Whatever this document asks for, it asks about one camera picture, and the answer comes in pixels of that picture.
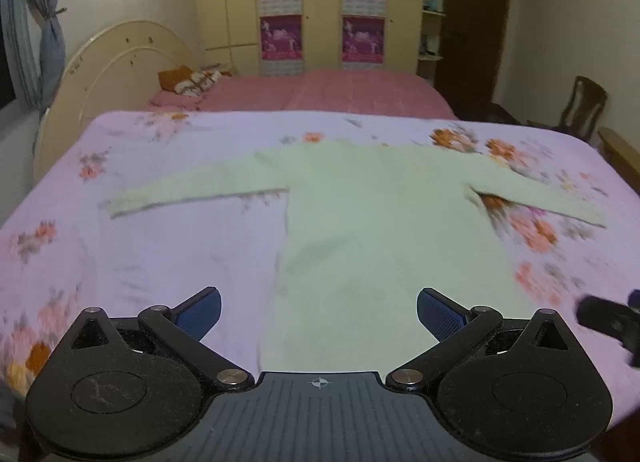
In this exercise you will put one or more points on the pink pillow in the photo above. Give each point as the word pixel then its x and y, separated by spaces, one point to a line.
pixel 172 99

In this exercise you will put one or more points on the dark wooden door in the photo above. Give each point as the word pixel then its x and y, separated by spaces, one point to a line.
pixel 475 31

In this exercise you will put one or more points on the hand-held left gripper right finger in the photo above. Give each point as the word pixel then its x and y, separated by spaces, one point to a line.
pixel 434 314

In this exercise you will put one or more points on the dark wooden chair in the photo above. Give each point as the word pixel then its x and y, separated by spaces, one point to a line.
pixel 582 104

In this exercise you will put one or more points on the orange pillow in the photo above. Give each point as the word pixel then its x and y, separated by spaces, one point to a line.
pixel 172 77

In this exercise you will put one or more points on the blue grey curtain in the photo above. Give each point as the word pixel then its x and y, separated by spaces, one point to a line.
pixel 47 41

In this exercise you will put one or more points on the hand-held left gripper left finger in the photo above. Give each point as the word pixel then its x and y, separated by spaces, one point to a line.
pixel 201 314

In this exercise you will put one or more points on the teal shelf ornament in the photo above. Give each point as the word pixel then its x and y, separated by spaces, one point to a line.
pixel 431 0

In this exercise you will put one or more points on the cream curved headboard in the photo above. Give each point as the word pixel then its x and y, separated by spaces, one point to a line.
pixel 105 76

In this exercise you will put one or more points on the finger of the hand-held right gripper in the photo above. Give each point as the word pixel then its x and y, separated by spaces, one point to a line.
pixel 605 318

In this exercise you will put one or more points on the cream wardrobe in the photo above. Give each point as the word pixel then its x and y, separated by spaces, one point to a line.
pixel 322 11

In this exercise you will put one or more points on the pink checked bedsheet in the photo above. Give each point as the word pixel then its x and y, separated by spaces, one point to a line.
pixel 350 91

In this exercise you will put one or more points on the pale cream knit sweater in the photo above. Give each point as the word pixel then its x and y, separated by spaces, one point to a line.
pixel 370 222

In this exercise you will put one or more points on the white patterned pillow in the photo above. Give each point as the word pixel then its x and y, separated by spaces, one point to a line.
pixel 200 81

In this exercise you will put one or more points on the lilac floral blanket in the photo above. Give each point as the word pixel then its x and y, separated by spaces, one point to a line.
pixel 165 252

